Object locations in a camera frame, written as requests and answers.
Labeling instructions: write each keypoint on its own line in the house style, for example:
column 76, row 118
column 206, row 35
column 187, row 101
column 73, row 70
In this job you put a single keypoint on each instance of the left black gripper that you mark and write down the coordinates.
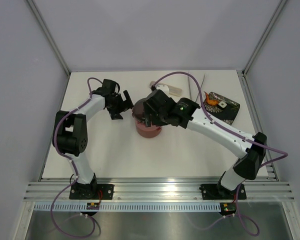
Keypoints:
column 124, row 105

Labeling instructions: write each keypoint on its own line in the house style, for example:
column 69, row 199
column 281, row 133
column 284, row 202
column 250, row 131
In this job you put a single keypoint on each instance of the grey transparent lid with handle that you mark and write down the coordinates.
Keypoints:
column 138, row 110

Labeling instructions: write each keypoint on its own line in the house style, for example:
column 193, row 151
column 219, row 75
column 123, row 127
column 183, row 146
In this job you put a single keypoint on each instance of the metal tongs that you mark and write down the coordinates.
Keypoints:
column 200, row 76

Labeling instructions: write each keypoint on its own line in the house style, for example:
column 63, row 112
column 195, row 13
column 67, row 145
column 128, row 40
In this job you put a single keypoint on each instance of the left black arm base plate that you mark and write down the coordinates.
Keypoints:
column 91, row 192

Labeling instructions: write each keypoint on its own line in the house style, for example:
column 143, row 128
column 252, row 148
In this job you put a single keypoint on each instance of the white slotted cable duct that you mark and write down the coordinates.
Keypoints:
column 146, row 207

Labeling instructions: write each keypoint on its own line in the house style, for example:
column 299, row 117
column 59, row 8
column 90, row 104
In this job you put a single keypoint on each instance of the black floral food tray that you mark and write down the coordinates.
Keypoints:
column 226, row 110

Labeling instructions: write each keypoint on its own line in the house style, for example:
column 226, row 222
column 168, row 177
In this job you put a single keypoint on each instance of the pink steel bowl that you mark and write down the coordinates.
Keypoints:
column 140, row 122

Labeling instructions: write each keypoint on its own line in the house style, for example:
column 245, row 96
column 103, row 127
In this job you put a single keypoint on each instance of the aluminium front rail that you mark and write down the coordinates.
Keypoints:
column 179, row 189

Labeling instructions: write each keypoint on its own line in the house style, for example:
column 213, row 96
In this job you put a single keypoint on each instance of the orange shrimp on tray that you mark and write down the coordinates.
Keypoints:
column 211, row 102

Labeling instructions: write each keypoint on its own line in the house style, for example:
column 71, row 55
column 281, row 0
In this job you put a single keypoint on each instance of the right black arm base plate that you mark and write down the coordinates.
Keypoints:
column 214, row 191

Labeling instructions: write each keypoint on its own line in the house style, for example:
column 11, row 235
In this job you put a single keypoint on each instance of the dark red steel bowl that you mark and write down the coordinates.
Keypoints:
column 148, row 132

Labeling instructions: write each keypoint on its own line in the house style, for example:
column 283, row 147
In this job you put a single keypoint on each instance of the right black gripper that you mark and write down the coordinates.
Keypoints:
column 148, row 111

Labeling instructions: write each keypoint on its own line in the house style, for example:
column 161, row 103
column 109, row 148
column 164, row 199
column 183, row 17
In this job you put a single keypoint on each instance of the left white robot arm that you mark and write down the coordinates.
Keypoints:
column 70, row 133

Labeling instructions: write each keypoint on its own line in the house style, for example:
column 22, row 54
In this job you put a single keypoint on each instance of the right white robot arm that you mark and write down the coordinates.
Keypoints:
column 248, row 148

